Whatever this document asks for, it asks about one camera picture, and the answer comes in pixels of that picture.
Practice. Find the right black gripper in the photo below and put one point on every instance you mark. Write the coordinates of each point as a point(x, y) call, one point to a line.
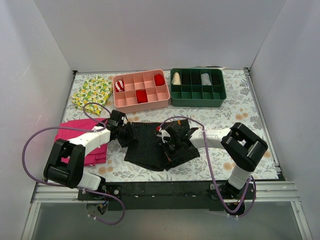
point(170, 144)

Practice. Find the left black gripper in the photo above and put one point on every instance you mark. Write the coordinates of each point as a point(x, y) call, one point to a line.
point(125, 133)

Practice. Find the black striped underwear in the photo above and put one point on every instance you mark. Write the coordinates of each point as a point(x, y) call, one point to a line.
point(147, 152)

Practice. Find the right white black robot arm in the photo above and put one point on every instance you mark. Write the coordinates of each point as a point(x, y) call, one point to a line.
point(244, 147)

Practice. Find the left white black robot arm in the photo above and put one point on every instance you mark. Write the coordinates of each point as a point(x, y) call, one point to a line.
point(66, 161)

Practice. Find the magenta folded cloth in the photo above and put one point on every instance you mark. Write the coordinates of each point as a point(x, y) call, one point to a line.
point(97, 156)

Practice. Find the red rolled cloth front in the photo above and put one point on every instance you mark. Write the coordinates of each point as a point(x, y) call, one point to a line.
point(141, 96)

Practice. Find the red rolled cloth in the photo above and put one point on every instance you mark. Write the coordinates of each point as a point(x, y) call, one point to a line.
point(159, 80)
point(141, 96)

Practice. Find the pink divided organizer box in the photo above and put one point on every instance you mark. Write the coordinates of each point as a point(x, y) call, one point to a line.
point(126, 102)

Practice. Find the red white striped rolled sock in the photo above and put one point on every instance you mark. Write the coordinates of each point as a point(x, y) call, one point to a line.
point(119, 86)

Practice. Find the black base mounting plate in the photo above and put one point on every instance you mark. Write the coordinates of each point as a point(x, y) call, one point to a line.
point(170, 195)

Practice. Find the lemon print folded cloth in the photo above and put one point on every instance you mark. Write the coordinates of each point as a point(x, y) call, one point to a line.
point(94, 90)

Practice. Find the red rolled cloth back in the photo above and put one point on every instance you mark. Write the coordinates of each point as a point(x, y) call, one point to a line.
point(159, 80)

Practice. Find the green divided organizer box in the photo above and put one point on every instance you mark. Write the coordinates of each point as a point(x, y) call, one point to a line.
point(191, 92)

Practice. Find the cream rolled cloth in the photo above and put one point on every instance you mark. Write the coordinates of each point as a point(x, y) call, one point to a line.
point(176, 79)

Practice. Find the grey rolled cloth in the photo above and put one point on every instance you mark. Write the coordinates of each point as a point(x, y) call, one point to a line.
point(205, 79)

